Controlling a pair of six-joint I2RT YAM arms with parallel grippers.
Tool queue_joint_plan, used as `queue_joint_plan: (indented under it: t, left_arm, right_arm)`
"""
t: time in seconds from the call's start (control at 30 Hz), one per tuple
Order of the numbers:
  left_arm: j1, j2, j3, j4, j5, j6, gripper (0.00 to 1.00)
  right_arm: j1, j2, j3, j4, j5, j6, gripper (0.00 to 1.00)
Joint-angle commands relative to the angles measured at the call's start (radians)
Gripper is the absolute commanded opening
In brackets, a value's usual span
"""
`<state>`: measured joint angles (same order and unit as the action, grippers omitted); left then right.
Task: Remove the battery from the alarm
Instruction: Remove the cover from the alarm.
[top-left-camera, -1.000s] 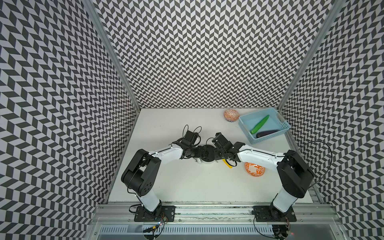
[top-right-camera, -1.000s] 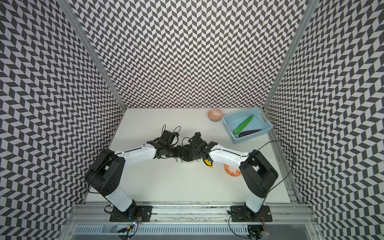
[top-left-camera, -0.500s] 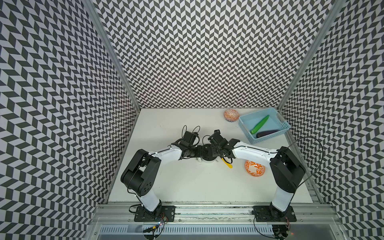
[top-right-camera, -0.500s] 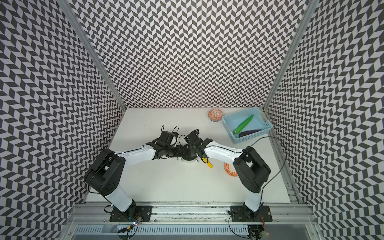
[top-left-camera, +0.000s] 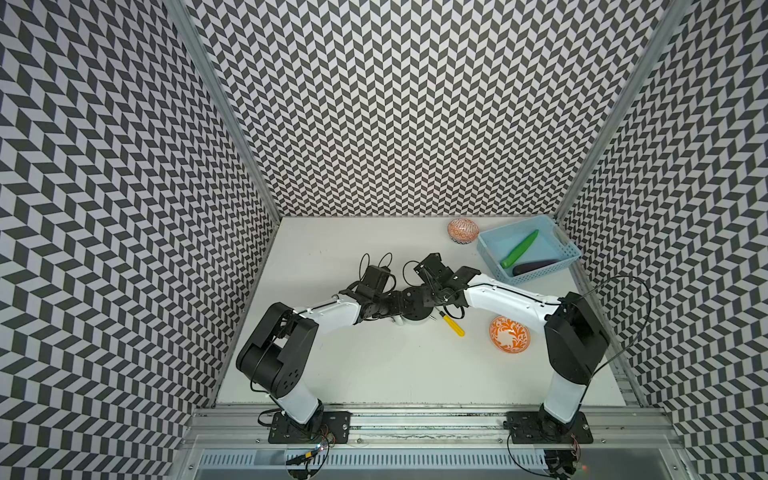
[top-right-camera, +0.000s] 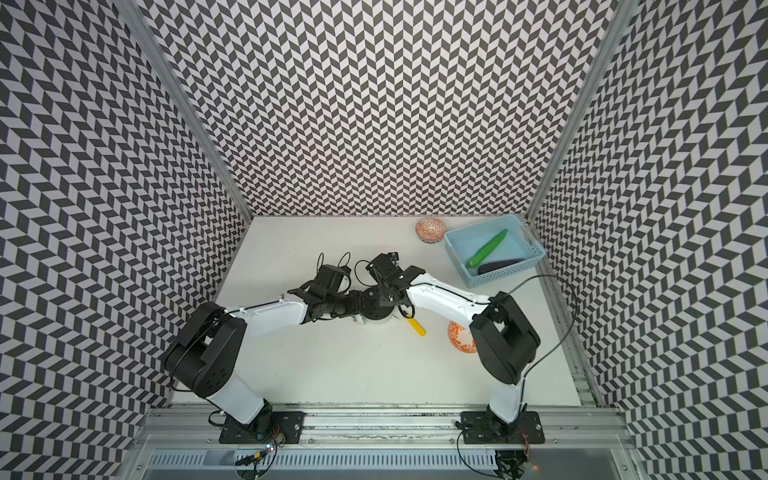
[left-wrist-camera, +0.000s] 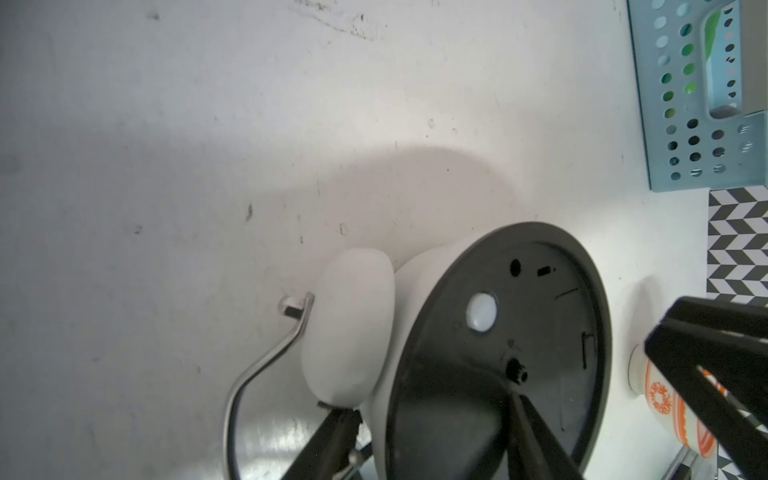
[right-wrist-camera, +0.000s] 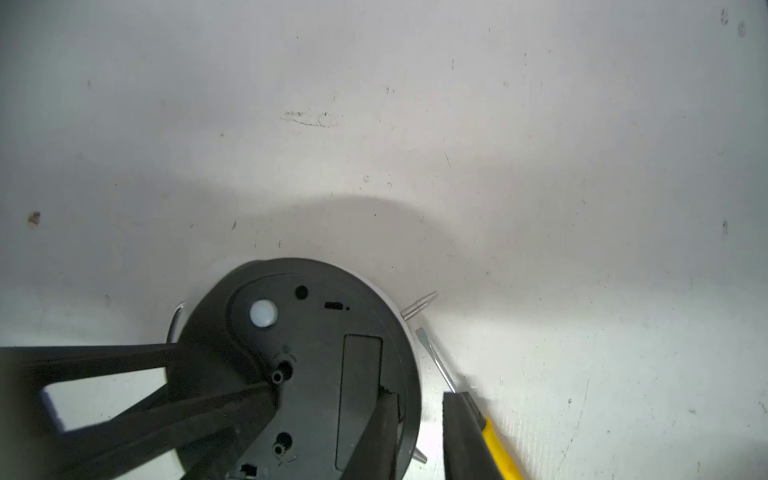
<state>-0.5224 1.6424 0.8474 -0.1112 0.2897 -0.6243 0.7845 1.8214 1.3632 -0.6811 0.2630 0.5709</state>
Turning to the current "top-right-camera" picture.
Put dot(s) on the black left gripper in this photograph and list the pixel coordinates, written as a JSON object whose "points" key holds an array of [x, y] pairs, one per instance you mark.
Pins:
{"points": [[354, 296]]}

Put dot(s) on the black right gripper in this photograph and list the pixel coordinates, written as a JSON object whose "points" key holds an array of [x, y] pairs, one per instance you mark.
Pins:
{"points": [[383, 296]]}

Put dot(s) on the white twin bell alarm clock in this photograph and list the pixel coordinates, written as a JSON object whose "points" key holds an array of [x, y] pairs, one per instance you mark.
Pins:
{"points": [[377, 307]]}

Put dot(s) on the yellow handled screwdriver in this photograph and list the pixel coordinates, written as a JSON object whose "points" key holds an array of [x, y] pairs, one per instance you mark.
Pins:
{"points": [[416, 326]]}

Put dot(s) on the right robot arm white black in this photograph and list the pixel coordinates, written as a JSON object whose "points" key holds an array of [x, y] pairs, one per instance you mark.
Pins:
{"points": [[505, 341]]}

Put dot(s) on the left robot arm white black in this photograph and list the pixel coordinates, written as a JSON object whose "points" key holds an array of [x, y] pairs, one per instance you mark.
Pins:
{"points": [[204, 354]]}

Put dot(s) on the green cucumber toy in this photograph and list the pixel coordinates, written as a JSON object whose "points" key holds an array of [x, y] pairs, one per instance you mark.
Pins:
{"points": [[486, 250]]}

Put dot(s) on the orange patterned bowl upright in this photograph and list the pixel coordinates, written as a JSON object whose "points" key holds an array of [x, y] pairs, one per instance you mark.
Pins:
{"points": [[461, 338]]}

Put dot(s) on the dark purple eggplant toy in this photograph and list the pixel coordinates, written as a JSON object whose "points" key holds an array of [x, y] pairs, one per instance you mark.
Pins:
{"points": [[494, 266]]}

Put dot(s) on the light blue plastic basket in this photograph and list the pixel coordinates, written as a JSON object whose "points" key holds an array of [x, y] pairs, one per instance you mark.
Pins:
{"points": [[519, 243]]}

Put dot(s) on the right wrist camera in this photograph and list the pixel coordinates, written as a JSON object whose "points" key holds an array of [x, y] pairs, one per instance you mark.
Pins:
{"points": [[384, 265]]}

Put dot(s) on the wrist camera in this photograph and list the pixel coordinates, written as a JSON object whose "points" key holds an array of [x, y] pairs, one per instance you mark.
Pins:
{"points": [[384, 265], [329, 279]]}

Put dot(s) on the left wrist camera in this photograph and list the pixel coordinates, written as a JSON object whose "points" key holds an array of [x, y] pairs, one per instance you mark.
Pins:
{"points": [[329, 279]]}

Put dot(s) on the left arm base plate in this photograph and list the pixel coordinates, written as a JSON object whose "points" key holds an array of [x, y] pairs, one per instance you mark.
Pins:
{"points": [[283, 426]]}

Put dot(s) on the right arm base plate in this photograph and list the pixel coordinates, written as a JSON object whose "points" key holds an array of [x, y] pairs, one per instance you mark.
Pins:
{"points": [[483, 427]]}

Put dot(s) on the aluminium front rail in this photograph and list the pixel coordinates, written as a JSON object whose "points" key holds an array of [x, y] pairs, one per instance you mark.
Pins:
{"points": [[348, 426]]}

